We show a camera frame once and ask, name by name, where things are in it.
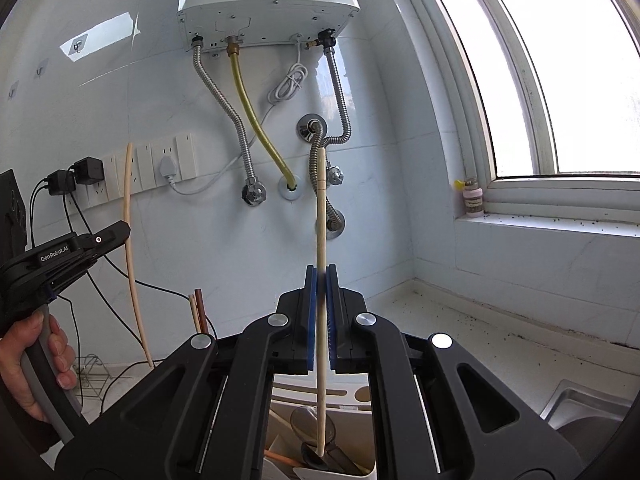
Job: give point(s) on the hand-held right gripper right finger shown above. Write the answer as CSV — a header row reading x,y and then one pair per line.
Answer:
x,y
334,330

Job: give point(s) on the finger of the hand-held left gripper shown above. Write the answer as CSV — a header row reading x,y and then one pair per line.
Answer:
x,y
112,235

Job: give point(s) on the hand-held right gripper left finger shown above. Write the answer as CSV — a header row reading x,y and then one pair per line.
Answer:
x,y
311,310

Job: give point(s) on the beige utensil holder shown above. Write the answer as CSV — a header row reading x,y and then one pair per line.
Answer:
x,y
295,397

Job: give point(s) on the grey translucent spoon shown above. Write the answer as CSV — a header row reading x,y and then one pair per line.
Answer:
x,y
302,422

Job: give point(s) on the reddish brown chopstick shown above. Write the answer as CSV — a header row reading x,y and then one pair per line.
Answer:
x,y
201,310

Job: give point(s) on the cream chopstick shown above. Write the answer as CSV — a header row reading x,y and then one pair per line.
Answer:
x,y
194,316

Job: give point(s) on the person's left hand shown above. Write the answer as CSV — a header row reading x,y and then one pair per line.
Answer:
x,y
15,355

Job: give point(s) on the black power adapter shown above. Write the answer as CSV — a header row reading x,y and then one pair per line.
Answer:
x,y
61,183
89,172

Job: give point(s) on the steel angle valve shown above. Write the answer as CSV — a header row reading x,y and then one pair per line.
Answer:
x,y
254,195
335,175

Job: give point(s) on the small bottle with pale cap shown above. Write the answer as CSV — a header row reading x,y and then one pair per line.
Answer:
x,y
473,200

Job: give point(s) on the white sliding window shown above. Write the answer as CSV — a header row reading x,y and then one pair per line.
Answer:
x,y
550,192

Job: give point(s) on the stainless steel sink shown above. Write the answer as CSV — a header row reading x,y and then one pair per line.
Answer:
x,y
585,405

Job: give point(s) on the white gas water heater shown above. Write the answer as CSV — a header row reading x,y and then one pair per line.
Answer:
x,y
270,15

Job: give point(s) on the black and brass inlet valve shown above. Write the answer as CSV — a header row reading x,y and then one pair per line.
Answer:
x,y
326,37

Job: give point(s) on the white wall socket row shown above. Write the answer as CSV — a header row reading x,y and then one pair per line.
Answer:
x,y
142,167

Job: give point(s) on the round steel wall flange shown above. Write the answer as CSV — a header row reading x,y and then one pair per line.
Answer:
x,y
339,228
304,127

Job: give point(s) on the clear adhesive wall hook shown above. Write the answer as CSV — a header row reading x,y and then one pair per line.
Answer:
x,y
13,90
78,45
41,71

